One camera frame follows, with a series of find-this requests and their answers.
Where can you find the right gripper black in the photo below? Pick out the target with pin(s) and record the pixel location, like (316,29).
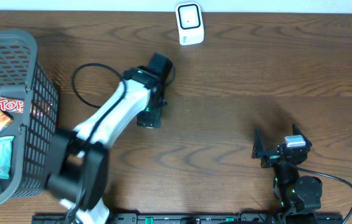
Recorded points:
(258,146)

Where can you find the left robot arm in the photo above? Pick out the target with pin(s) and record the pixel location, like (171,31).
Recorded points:
(76,170)

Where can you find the white barcode scanner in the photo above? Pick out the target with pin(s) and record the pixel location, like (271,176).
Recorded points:
(190,23)

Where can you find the red Top chocolate bar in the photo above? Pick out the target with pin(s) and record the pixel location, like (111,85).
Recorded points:
(13,105)

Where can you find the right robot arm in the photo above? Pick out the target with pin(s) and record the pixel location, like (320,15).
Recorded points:
(300,195)

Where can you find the grey plastic shopping basket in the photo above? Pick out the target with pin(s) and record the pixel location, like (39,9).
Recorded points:
(22,77)

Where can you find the black mounting rail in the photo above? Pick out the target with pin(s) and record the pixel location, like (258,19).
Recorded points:
(132,218)

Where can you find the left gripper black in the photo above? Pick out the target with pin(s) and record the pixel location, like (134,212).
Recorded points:
(153,116)

